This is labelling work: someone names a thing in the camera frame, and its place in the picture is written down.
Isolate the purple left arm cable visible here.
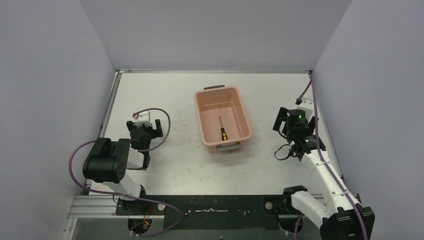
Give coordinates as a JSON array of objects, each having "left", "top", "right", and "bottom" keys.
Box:
[{"left": 68, "top": 107, "right": 185, "bottom": 238}]

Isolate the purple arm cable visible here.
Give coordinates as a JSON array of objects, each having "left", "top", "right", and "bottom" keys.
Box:
[
  {"left": 68, "top": 107, "right": 185, "bottom": 238},
  {"left": 293, "top": 73, "right": 369, "bottom": 240}
]

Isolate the aluminium frame rail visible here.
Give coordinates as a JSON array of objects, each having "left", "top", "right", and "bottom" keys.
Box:
[{"left": 67, "top": 195, "right": 144, "bottom": 219}]

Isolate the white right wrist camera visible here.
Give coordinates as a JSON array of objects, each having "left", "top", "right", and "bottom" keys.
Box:
[{"left": 295, "top": 98, "right": 315, "bottom": 119}]

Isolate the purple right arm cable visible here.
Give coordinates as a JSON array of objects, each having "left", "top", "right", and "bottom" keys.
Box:
[{"left": 293, "top": 73, "right": 369, "bottom": 240}]

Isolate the pink plastic bin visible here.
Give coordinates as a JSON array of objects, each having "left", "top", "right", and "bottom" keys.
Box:
[{"left": 193, "top": 85, "right": 253, "bottom": 154}]

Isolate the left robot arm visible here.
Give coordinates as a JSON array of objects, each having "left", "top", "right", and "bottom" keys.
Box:
[{"left": 82, "top": 107, "right": 170, "bottom": 216}]

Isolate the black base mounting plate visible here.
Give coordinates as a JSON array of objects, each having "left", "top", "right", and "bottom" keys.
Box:
[{"left": 115, "top": 194, "right": 300, "bottom": 231}]

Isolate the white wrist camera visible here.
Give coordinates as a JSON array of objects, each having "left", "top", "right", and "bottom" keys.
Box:
[
  {"left": 132, "top": 111, "right": 152, "bottom": 127},
  {"left": 295, "top": 98, "right": 315, "bottom": 119}
]

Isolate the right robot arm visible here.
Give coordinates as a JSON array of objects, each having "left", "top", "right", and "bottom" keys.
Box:
[{"left": 273, "top": 107, "right": 375, "bottom": 240}]

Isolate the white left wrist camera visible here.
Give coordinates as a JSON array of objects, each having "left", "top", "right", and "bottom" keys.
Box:
[{"left": 132, "top": 111, "right": 152, "bottom": 127}]

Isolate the black yellow screwdriver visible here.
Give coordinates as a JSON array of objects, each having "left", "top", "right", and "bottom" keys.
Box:
[{"left": 218, "top": 116, "right": 228, "bottom": 141}]

